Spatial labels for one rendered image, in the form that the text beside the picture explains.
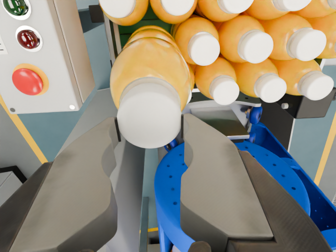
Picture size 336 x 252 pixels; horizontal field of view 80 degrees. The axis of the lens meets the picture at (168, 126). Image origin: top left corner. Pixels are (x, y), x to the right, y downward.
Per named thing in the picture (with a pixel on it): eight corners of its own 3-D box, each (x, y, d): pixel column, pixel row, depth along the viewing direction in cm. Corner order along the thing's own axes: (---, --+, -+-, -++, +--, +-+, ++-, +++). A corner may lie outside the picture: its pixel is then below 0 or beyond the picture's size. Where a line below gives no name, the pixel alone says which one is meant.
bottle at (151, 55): (186, 46, 29) (227, 102, 13) (157, 84, 31) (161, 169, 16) (145, 11, 26) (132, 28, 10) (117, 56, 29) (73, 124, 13)
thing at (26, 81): (23, 93, 28) (18, 96, 27) (11, 67, 26) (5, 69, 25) (49, 92, 28) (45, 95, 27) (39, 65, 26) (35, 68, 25)
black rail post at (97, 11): (102, 20, 41) (91, 24, 34) (99, 2, 39) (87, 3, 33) (113, 19, 41) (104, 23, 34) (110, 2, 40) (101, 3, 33)
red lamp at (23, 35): (24, 49, 25) (19, 51, 24) (16, 29, 24) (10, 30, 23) (42, 48, 25) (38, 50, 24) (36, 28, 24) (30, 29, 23)
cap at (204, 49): (204, 26, 26) (207, 28, 25) (223, 47, 28) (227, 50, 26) (183, 50, 28) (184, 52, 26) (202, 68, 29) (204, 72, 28)
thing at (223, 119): (189, 116, 51) (198, 147, 40) (189, 108, 50) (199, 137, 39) (228, 114, 51) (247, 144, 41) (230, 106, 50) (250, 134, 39)
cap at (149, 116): (192, 105, 13) (197, 119, 12) (156, 145, 15) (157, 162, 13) (141, 70, 12) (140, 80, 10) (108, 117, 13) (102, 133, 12)
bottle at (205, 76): (219, 44, 45) (253, 69, 29) (212, 75, 49) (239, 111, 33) (188, 41, 44) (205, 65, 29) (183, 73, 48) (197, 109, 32)
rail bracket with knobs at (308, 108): (264, 100, 53) (286, 120, 44) (271, 73, 49) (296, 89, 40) (301, 98, 53) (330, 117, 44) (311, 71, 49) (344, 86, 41)
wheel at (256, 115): (247, 126, 48) (256, 128, 47) (251, 109, 45) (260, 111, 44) (252, 117, 51) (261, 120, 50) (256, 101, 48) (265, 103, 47)
